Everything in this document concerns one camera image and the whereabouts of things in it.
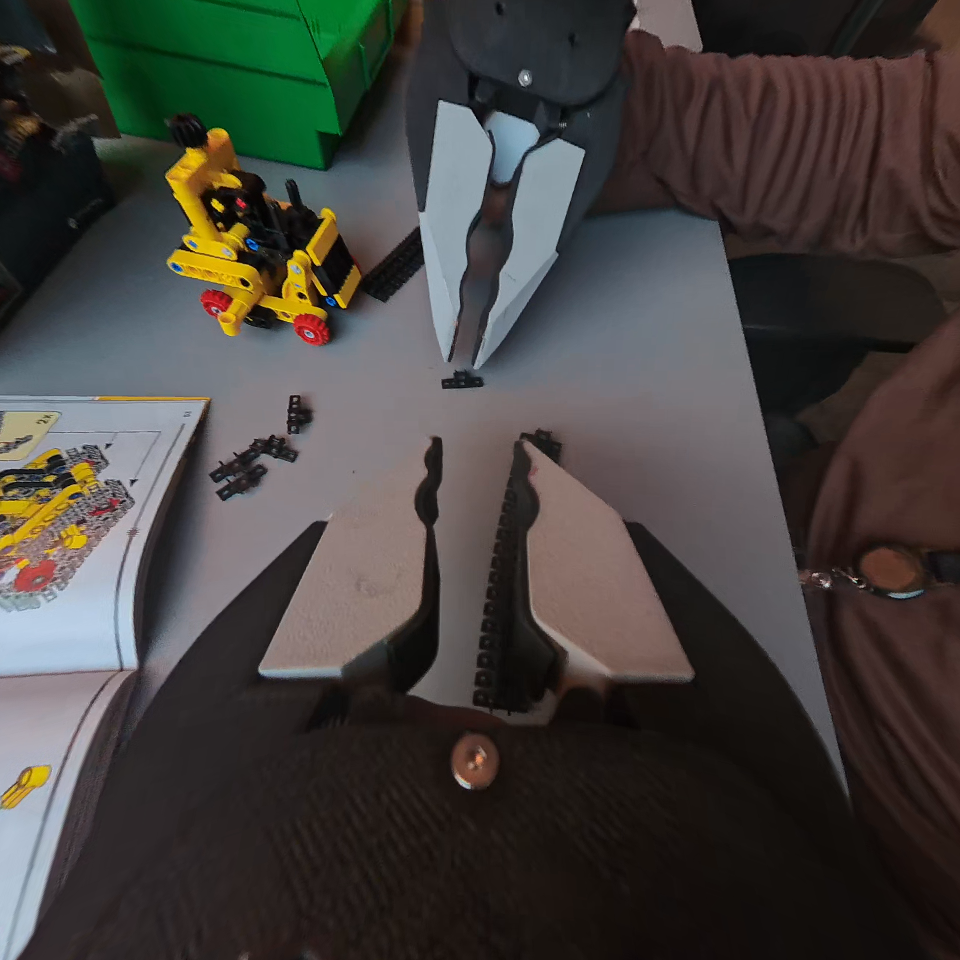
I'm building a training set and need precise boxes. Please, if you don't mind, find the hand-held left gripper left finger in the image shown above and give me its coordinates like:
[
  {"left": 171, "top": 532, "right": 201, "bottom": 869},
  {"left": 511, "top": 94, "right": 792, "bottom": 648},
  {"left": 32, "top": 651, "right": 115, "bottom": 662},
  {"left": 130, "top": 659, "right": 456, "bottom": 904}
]
[{"left": 257, "top": 435, "right": 445, "bottom": 695}]

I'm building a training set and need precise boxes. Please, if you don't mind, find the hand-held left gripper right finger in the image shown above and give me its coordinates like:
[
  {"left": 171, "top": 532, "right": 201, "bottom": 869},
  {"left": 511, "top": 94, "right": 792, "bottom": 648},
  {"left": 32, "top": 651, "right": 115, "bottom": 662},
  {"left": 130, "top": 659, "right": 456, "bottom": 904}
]
[{"left": 513, "top": 439, "right": 696, "bottom": 695}]

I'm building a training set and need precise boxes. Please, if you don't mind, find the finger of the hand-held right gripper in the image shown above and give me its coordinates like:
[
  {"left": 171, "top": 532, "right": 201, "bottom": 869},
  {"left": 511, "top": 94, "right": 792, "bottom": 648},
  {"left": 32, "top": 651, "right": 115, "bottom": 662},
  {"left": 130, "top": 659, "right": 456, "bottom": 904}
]
[
  {"left": 471, "top": 141, "right": 588, "bottom": 370},
  {"left": 417, "top": 99, "right": 496, "bottom": 365}
]

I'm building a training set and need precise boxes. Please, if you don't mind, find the black lego track strip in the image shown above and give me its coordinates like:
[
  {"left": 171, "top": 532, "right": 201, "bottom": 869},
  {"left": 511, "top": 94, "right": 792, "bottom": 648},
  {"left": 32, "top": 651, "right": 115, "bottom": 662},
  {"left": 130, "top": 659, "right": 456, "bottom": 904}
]
[
  {"left": 471, "top": 427, "right": 564, "bottom": 712},
  {"left": 360, "top": 225, "right": 425, "bottom": 303}
]

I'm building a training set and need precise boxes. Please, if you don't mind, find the pile of track pieces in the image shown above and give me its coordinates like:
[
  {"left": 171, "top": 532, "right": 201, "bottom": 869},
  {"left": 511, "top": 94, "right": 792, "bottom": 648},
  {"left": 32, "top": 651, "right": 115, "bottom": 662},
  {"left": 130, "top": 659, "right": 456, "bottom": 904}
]
[{"left": 208, "top": 394, "right": 314, "bottom": 502}]

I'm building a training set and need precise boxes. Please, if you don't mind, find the yellow lego bulldozer model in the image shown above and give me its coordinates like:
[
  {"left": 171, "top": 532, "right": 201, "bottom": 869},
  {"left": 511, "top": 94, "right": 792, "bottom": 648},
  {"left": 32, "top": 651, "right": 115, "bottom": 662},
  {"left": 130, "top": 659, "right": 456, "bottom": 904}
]
[{"left": 165, "top": 114, "right": 363, "bottom": 348}]

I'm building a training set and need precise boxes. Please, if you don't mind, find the lego instruction booklet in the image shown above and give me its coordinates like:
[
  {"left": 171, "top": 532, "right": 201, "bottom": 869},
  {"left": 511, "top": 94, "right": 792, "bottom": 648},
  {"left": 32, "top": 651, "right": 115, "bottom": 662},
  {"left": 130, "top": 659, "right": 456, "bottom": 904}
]
[{"left": 0, "top": 396, "right": 213, "bottom": 960}]

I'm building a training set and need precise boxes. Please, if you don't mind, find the dark cardboard lego box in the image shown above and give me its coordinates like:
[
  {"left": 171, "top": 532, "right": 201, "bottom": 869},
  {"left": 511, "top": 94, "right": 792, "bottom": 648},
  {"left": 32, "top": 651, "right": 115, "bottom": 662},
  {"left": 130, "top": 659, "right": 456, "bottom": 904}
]
[{"left": 0, "top": 41, "right": 121, "bottom": 331}]

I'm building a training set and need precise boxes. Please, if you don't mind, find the green plastic bin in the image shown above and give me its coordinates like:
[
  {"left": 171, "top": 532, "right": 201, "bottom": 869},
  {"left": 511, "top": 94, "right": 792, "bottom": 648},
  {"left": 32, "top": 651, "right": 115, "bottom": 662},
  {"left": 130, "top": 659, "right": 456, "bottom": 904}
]
[{"left": 67, "top": 0, "right": 412, "bottom": 171}]

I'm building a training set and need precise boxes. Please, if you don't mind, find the person's torso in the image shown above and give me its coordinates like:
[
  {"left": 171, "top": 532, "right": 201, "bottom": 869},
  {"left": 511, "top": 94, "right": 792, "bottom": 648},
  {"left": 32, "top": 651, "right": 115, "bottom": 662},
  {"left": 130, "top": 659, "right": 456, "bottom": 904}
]
[{"left": 795, "top": 315, "right": 960, "bottom": 960}]

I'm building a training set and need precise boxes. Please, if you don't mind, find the badge reel lanyard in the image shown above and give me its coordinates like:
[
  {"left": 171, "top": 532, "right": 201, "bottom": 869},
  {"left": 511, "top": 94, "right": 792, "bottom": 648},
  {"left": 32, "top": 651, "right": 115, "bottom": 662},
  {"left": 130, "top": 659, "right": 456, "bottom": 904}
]
[{"left": 796, "top": 543, "right": 960, "bottom": 601}]

